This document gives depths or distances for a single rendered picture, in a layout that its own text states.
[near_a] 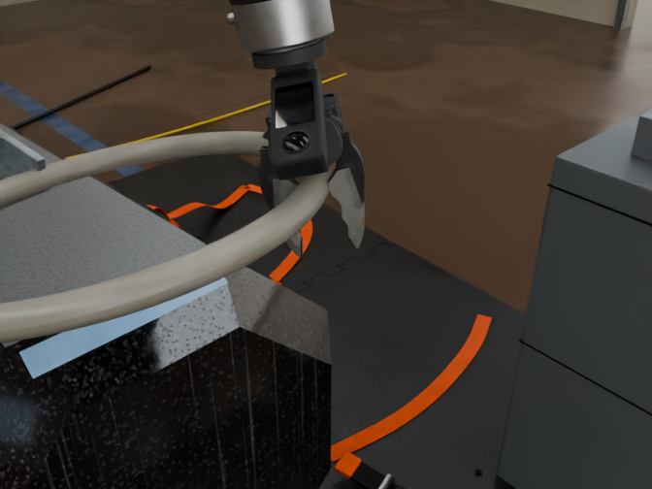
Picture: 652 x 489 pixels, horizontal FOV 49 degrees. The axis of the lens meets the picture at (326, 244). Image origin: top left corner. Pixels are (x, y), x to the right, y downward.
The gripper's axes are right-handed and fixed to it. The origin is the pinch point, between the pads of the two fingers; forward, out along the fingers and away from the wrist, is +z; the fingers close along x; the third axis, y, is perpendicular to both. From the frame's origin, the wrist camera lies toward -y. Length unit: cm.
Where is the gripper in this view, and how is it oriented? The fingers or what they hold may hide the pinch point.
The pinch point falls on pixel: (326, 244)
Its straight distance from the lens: 73.5
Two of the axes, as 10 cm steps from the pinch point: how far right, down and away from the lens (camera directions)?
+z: 1.8, 8.9, 4.1
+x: -9.8, 1.5, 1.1
